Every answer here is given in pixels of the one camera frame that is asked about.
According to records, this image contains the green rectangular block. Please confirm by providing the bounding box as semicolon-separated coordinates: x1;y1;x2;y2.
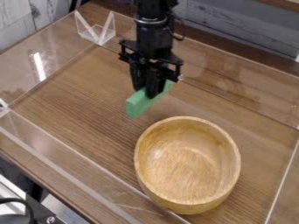
125;80;173;118

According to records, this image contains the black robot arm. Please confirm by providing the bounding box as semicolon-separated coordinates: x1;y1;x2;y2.
119;0;184;99

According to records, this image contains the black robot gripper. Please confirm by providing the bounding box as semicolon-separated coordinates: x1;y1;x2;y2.
119;20;183;99

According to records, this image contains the black cable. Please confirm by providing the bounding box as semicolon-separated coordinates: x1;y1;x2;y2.
0;197;36;224

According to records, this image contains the black metal table bracket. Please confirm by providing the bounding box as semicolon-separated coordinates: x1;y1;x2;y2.
25;195;66;224

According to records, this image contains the brown wooden bowl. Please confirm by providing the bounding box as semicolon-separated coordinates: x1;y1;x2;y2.
135;116;240;215

